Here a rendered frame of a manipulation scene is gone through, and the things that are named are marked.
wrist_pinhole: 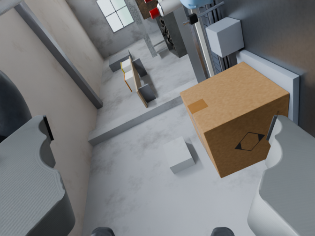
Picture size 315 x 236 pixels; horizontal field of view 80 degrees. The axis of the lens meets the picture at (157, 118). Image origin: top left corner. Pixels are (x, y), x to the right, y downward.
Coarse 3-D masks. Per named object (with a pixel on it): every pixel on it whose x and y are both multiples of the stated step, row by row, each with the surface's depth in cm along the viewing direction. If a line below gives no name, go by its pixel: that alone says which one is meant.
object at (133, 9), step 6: (126, 0) 456; (132, 0) 458; (162, 0) 476; (132, 6) 465; (132, 12) 472; (138, 18) 482; (138, 24) 490; (144, 30) 502; (144, 36) 509; (150, 42) 521; (162, 42) 597; (150, 48) 531; (156, 54) 543
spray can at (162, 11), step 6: (168, 0) 74; (174, 0) 73; (162, 6) 74; (168, 6) 74; (174, 6) 75; (180, 6) 76; (150, 12) 75; (156, 12) 75; (162, 12) 75; (168, 12) 76
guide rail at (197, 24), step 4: (192, 12) 82; (196, 12) 82; (196, 24) 85; (196, 28) 86; (200, 28) 86; (200, 32) 87; (200, 36) 88; (200, 40) 89; (204, 40) 89; (204, 44) 91; (204, 48) 92; (204, 52) 93; (204, 56) 95; (208, 56) 94; (208, 60) 96; (208, 64) 97; (208, 68) 99; (212, 68) 98; (212, 72) 100
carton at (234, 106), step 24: (240, 72) 68; (192, 96) 70; (216, 96) 65; (240, 96) 60; (264, 96) 57; (288, 96) 55; (192, 120) 78; (216, 120) 58; (240, 120) 57; (264, 120) 59; (216, 144) 61; (240, 144) 64; (264, 144) 67; (216, 168) 74; (240, 168) 74
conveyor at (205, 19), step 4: (200, 8) 81; (204, 8) 76; (200, 12) 83; (204, 16) 81; (208, 16) 77; (204, 20) 82; (208, 20) 78; (204, 24) 85; (208, 24) 80; (204, 28) 87; (208, 40) 90; (212, 52) 92; (212, 56) 95; (216, 56) 89; (216, 60) 92; (216, 64) 95; (216, 68) 98; (220, 68) 92; (216, 72) 101; (220, 72) 94
